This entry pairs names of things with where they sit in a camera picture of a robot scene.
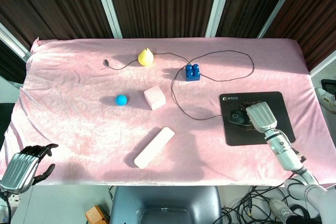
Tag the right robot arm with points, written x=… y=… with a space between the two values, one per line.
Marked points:
x=291 y=161

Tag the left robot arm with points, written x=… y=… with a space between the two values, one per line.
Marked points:
x=4 y=205

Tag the white sneaker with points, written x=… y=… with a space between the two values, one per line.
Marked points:
x=326 y=99

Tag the white rectangular bar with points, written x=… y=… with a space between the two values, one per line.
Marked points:
x=154 y=147

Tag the blue toy building block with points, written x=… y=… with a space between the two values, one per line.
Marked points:
x=193 y=72

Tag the blue ball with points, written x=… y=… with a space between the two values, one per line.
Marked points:
x=121 y=100

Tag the black mouse pad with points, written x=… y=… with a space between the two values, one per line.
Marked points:
x=278 y=103

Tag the orange box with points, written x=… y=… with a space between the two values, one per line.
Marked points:
x=95 y=214

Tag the white shoe with grey sole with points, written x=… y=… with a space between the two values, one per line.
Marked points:
x=281 y=208

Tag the black computer mouse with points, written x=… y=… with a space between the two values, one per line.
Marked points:
x=237 y=116

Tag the pink cube block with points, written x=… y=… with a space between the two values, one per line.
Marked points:
x=155 y=97

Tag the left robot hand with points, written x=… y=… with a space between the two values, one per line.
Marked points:
x=19 y=167

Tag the pink tablecloth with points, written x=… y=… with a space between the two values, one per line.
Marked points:
x=105 y=119

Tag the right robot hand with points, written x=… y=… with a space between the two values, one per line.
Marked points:
x=258 y=116

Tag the yellow toy pear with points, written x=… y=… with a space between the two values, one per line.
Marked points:
x=145 y=57

